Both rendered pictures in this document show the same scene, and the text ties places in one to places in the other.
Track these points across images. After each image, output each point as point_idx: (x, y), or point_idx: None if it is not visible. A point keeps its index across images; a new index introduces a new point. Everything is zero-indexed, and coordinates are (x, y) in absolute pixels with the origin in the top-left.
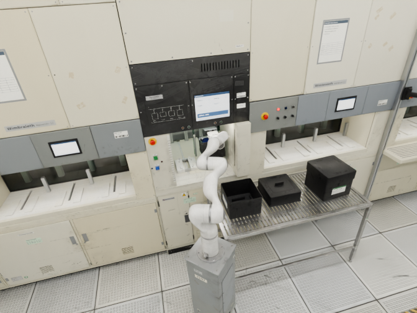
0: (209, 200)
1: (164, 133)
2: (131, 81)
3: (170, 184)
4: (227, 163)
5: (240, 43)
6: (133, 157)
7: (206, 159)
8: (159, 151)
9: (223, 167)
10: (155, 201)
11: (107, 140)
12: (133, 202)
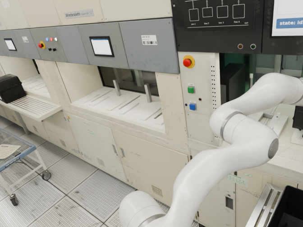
0: (258, 200)
1: (207, 51)
2: None
3: (210, 140)
4: (274, 147)
5: None
6: (163, 79)
7: (228, 116)
8: (197, 80)
9: (248, 152)
10: (187, 153)
11: (135, 44)
12: (162, 140)
